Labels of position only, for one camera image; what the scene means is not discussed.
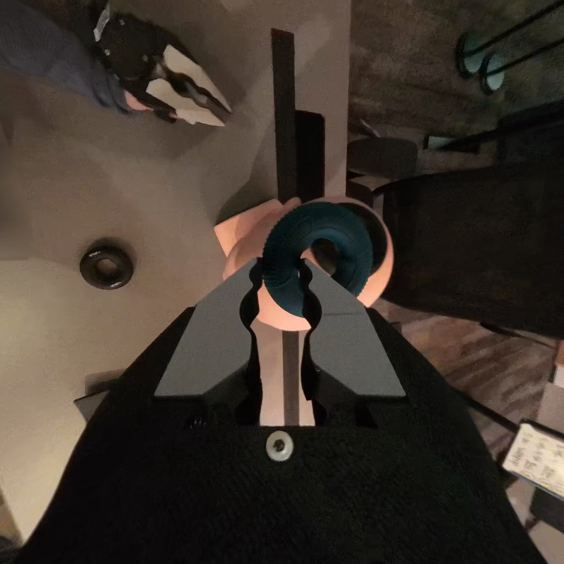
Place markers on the person's left forearm blue sleeve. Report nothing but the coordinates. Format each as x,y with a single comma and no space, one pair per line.
48,53

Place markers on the black flat rectangular pad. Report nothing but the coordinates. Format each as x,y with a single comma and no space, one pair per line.
310,154

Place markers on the dark teal rubber toy tire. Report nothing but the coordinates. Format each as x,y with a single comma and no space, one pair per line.
286,238

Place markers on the long black flat strip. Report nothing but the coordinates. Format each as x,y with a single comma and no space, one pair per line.
282,88

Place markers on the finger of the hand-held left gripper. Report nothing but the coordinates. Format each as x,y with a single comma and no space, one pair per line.
176,103
198,75

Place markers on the white handwritten paper note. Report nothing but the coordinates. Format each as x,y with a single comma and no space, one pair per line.
535,458

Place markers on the person's left hand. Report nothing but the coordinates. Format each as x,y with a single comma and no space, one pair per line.
134,102

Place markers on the pink round plastic piece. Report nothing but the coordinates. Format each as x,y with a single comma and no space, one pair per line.
240,233

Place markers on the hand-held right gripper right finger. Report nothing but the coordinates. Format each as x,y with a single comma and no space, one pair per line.
352,352

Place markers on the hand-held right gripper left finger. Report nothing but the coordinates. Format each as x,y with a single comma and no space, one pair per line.
207,348

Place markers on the black rubber toy tire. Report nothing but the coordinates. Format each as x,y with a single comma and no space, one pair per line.
90,268

